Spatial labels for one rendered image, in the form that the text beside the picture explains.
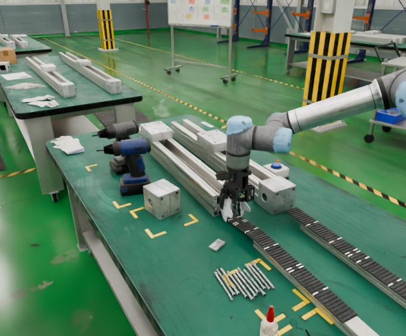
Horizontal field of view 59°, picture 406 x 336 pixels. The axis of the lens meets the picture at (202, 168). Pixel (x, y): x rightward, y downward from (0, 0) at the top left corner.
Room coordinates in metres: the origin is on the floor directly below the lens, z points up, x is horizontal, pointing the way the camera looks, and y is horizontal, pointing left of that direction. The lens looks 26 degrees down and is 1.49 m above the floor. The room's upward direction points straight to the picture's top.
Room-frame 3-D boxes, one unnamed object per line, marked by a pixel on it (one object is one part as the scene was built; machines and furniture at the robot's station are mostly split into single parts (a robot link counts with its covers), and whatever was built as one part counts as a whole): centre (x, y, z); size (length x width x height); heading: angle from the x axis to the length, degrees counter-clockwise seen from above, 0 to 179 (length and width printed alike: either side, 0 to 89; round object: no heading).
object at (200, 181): (1.43, 0.11, 0.82); 0.80 x 0.10 x 0.09; 28
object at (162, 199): (1.11, 0.14, 0.83); 0.11 x 0.10 x 0.10; 130
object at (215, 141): (1.52, -0.06, 0.87); 0.16 x 0.11 x 0.07; 28
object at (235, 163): (1.02, -0.11, 1.02); 0.08 x 0.08 x 0.05
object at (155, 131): (1.65, 0.23, 0.87); 0.16 x 0.11 x 0.07; 28
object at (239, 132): (1.02, -0.11, 1.10); 0.09 x 0.08 x 0.11; 73
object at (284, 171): (1.33, -0.30, 0.81); 0.10 x 0.08 x 0.06; 118
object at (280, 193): (1.13, -0.28, 0.83); 0.12 x 0.09 x 0.10; 118
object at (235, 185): (1.01, -0.11, 0.94); 0.09 x 0.08 x 0.12; 28
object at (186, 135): (1.52, -0.06, 0.82); 0.80 x 0.10 x 0.09; 28
